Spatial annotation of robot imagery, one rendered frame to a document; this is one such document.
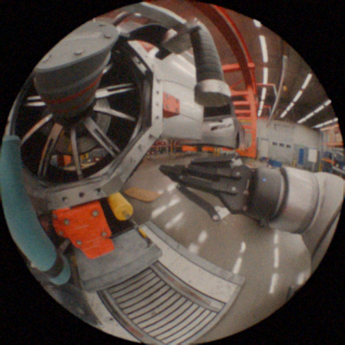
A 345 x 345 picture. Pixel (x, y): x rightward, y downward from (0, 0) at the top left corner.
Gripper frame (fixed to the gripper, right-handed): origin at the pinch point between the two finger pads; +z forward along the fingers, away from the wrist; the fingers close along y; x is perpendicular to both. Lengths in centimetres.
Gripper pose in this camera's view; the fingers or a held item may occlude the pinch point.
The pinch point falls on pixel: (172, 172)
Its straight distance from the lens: 23.2
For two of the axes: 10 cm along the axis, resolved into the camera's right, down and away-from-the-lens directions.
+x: -4.9, -5.6, -6.7
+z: -7.2, -1.7, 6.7
